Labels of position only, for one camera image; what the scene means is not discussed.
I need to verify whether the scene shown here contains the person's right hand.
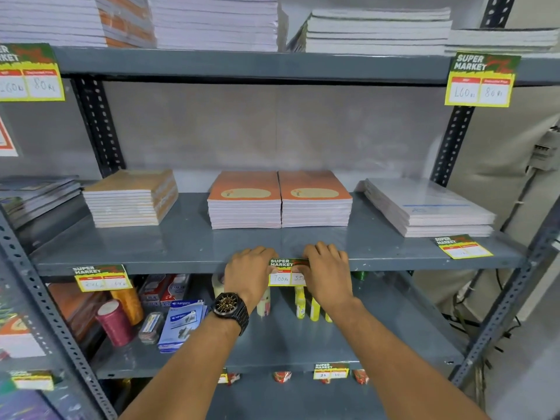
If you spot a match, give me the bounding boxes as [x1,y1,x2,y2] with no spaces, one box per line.
[302,241,355,309]

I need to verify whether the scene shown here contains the person's left hand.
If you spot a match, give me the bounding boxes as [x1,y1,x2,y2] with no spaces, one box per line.
[223,246,279,312]

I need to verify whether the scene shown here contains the green yellow price tag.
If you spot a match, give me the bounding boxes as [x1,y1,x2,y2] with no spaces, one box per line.
[0,43,66,102]
[268,258,310,287]
[444,51,522,108]
[313,363,350,380]
[434,234,494,260]
[73,264,133,293]
[10,370,56,391]

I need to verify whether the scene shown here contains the person's left forearm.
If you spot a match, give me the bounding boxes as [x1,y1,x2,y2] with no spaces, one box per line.
[117,311,246,420]

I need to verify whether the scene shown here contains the person's right forearm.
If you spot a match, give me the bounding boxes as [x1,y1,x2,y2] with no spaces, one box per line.
[332,297,491,420]

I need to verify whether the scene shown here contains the white glue bottle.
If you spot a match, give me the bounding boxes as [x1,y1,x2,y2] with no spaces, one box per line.
[256,286,271,318]

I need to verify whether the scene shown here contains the stack of orange notebooks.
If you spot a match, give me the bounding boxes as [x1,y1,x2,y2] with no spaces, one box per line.
[278,170,354,229]
[207,171,282,230]

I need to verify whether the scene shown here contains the black wristwatch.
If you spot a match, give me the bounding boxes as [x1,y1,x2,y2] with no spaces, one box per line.
[209,291,250,337]

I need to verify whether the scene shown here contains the grey metal shelf rack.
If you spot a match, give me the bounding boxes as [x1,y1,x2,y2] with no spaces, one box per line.
[26,0,560,420]

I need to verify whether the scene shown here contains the stack of red boxes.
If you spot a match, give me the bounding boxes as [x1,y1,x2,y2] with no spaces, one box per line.
[139,274,191,308]

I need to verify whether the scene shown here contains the stack of blue stapler boxes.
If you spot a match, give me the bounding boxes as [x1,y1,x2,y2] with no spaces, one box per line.
[157,300,208,354]

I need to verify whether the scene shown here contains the stack of plastic-wrapped white notebooks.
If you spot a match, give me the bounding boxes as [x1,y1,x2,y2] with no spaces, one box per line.
[364,177,498,238]

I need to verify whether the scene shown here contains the small grey staple box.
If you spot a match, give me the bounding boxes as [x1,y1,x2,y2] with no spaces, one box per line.
[138,311,164,345]

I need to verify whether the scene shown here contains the stack of tan notebooks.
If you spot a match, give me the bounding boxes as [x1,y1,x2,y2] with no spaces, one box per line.
[82,169,179,228]

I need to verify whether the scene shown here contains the orange thread spool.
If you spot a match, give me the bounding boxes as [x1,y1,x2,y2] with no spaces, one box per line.
[110,288,144,327]

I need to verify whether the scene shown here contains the maroon thread spool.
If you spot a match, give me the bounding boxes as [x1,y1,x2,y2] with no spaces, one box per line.
[95,300,136,348]

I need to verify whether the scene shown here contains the grey metal side rack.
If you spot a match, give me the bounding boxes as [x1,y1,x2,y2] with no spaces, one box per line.
[0,209,118,420]

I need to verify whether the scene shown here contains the stack of dark-cover notebooks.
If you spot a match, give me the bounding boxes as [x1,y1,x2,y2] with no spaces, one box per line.
[0,175,85,231]

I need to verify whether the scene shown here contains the white electrical box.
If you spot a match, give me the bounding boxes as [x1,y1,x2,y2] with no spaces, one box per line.
[528,126,560,172]

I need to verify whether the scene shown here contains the stack of orange-edged notebooks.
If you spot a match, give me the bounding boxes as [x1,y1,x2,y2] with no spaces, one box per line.
[95,0,156,49]

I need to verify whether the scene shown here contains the red white sign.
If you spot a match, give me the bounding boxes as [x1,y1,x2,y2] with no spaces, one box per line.
[0,115,19,157]

